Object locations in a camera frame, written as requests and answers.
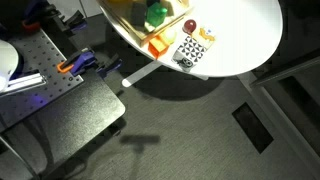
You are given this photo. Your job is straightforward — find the long white table foot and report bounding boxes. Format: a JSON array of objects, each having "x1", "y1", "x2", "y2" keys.
[{"x1": 121, "y1": 60, "x2": 165, "y2": 89}]

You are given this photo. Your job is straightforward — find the blue clamp orange handle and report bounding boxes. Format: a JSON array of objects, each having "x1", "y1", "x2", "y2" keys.
[{"x1": 56, "y1": 47, "x2": 99, "y2": 77}]

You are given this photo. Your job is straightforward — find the dark metal rail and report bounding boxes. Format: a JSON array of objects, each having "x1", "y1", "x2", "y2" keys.
[{"x1": 249, "y1": 55, "x2": 320, "y2": 89}]

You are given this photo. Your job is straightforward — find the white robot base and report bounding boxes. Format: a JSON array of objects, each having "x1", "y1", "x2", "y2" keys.
[{"x1": 0, "y1": 39, "x2": 20, "y2": 93}]

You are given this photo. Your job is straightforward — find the aluminium extrusion bar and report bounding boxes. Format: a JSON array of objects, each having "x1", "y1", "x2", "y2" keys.
[{"x1": 0, "y1": 71, "x2": 49, "y2": 98}]

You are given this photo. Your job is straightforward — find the wooden tray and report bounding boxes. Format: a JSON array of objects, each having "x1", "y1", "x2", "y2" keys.
[{"x1": 99, "y1": 0, "x2": 195, "y2": 48}]

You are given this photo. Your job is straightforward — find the black cart shelf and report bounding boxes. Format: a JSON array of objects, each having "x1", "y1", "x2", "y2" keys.
[{"x1": 0, "y1": 68, "x2": 127, "y2": 178}]

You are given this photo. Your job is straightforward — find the black white patterned cube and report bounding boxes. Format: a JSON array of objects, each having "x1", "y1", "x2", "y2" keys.
[{"x1": 171, "y1": 35, "x2": 208, "y2": 74}]

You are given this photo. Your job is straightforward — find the dark blue clamp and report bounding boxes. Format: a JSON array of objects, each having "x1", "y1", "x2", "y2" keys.
[{"x1": 96, "y1": 54, "x2": 124, "y2": 80}]

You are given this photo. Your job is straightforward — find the perforated metal breadboard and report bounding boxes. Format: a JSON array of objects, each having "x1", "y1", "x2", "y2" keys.
[{"x1": 0, "y1": 27, "x2": 85, "y2": 130}]

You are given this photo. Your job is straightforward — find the black clamp orange grip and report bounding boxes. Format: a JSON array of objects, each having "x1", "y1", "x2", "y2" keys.
[{"x1": 21, "y1": 0, "x2": 88, "y2": 34}]

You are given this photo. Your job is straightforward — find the dark red ball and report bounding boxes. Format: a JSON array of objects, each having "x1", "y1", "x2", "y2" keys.
[{"x1": 182, "y1": 18, "x2": 199, "y2": 35}]

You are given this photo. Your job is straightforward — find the short white table foot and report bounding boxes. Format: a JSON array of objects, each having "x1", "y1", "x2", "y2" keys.
[{"x1": 192, "y1": 73, "x2": 210, "y2": 82}]

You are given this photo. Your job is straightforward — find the green block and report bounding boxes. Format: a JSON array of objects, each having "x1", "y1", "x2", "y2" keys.
[{"x1": 145, "y1": 2, "x2": 169, "y2": 29}]

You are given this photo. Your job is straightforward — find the hard orange cube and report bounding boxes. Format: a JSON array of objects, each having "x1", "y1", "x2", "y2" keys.
[{"x1": 147, "y1": 35, "x2": 171, "y2": 60}]

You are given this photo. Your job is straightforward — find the yellow toy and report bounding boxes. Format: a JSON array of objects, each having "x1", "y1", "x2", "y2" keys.
[{"x1": 106, "y1": 0, "x2": 132, "y2": 5}]

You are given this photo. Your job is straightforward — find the yellow ball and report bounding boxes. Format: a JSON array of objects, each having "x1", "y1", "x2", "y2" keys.
[{"x1": 159, "y1": 27, "x2": 178, "y2": 46}]

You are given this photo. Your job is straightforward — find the dark grey block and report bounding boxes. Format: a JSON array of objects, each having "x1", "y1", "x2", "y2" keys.
[{"x1": 130, "y1": 1, "x2": 148, "y2": 27}]

